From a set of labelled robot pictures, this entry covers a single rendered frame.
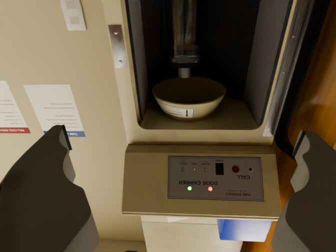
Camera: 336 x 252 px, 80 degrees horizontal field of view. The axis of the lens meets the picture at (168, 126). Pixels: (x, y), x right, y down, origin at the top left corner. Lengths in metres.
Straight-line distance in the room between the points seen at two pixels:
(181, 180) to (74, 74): 0.67
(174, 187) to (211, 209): 0.08
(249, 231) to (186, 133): 0.25
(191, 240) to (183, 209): 0.33
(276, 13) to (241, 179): 0.31
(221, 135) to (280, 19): 0.23
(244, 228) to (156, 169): 0.22
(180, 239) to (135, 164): 0.39
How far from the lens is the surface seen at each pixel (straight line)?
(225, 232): 0.51
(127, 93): 0.41
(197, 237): 0.75
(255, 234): 0.53
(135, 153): 0.45
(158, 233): 0.74
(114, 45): 0.39
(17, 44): 1.03
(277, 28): 0.42
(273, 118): 0.46
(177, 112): 0.44
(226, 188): 0.44
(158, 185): 0.44
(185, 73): 0.47
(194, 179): 0.44
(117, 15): 0.38
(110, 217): 1.54
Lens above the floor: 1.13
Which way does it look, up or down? 32 degrees up
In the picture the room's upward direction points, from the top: 177 degrees clockwise
